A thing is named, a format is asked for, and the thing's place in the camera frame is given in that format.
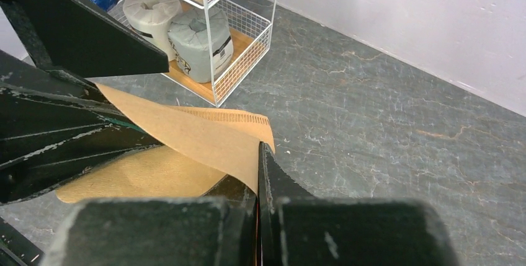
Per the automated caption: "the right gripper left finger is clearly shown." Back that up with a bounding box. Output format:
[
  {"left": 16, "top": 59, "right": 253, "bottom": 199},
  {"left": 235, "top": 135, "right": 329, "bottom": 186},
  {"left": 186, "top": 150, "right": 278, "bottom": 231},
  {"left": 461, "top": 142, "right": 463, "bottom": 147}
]
[{"left": 42, "top": 176, "right": 257, "bottom": 265}]

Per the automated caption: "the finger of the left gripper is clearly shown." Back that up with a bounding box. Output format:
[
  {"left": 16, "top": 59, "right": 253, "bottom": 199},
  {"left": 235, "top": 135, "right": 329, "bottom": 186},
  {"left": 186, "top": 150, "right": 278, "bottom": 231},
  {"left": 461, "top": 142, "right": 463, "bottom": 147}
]
[
  {"left": 1, "top": 52, "right": 161, "bottom": 205},
  {"left": 1, "top": 0, "right": 169, "bottom": 78}
]

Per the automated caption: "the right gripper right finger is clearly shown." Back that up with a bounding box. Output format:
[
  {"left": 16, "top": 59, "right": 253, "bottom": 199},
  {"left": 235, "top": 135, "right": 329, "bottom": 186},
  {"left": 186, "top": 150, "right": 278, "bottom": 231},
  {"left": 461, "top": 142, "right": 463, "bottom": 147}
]
[{"left": 259, "top": 143, "right": 460, "bottom": 265}]

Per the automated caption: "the grey toilet paper roll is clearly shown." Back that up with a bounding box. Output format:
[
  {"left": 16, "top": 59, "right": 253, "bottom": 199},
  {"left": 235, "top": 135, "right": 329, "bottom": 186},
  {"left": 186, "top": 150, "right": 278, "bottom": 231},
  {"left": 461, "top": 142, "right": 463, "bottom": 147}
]
[{"left": 167, "top": 7, "right": 234, "bottom": 83}]

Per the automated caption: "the white wire shelf rack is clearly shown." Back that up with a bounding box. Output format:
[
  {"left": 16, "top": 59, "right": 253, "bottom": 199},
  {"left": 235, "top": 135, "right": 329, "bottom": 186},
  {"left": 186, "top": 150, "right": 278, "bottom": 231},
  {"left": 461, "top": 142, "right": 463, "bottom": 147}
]
[{"left": 110, "top": 0, "right": 273, "bottom": 107}]

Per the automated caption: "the brown paper coffee filter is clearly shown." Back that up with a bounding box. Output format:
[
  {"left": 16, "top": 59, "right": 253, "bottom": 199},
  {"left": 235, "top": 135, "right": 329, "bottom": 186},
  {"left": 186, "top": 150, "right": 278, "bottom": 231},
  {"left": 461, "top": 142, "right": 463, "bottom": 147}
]
[{"left": 56, "top": 85, "right": 274, "bottom": 203}]

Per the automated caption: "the white toilet paper roll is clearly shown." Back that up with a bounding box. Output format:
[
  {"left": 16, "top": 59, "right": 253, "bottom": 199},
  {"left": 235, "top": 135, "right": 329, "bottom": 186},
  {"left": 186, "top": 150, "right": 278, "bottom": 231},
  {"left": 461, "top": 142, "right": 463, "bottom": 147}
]
[{"left": 123, "top": 0, "right": 182, "bottom": 61}]

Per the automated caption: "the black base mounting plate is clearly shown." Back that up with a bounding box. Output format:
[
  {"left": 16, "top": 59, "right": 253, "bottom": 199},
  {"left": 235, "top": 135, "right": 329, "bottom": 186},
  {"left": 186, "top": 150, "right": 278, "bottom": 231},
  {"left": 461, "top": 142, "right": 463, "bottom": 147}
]
[{"left": 1, "top": 218, "right": 44, "bottom": 266}]

